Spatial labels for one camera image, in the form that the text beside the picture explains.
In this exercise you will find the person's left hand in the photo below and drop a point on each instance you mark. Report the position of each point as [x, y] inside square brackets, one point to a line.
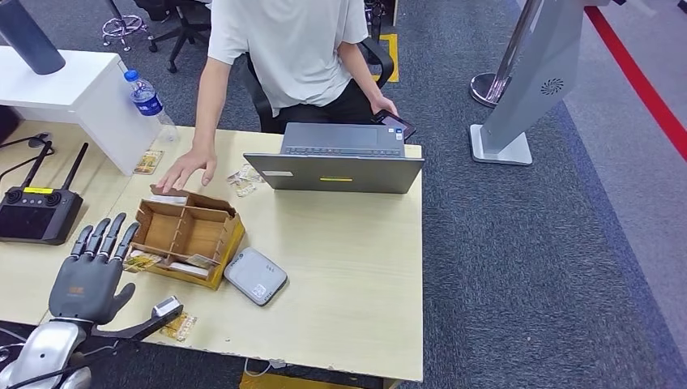
[384, 104]

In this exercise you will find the person's right hand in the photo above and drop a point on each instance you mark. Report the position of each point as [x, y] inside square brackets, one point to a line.
[188, 166]

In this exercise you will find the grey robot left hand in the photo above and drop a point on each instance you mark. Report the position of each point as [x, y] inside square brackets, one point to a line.
[86, 292]

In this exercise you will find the black smartphone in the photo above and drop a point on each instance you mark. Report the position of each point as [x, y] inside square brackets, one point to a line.
[400, 126]

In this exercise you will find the cardboard card organizer box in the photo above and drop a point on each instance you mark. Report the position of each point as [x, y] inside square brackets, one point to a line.
[188, 231]

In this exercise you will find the person's left forearm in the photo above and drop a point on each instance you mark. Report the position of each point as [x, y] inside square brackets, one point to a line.
[359, 70]

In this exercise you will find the person's right forearm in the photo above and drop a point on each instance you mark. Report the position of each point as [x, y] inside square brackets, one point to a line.
[209, 113]

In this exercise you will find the white card stack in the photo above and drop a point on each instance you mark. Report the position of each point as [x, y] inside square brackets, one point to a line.
[169, 200]

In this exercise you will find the person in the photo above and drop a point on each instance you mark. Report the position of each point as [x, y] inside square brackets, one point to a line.
[290, 48]

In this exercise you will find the grey card reader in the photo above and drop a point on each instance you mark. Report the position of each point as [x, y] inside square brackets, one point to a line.
[255, 276]

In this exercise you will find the black office chair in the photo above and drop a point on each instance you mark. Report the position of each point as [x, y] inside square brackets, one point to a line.
[188, 27]
[384, 64]

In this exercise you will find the clear water bottle blue label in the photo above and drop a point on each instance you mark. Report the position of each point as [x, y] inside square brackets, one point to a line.
[146, 99]

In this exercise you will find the grey laptop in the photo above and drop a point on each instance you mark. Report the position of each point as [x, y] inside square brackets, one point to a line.
[338, 173]

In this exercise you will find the black remote controller with antennas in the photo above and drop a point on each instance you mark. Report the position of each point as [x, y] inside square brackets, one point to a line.
[32, 217]

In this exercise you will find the chrome stool base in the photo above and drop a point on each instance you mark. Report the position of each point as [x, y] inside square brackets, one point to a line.
[123, 26]

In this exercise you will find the white cabinet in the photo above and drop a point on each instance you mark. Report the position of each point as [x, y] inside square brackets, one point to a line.
[59, 80]

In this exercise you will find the silver kiosk stand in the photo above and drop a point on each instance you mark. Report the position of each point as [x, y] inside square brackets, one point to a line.
[539, 70]

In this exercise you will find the dark grey cylinder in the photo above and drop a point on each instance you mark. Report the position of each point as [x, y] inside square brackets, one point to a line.
[32, 37]

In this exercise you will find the yellow box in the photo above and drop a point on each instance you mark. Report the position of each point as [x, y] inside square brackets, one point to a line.
[279, 382]

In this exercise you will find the chrome stanchion post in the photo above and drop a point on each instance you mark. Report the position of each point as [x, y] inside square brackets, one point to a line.
[491, 88]

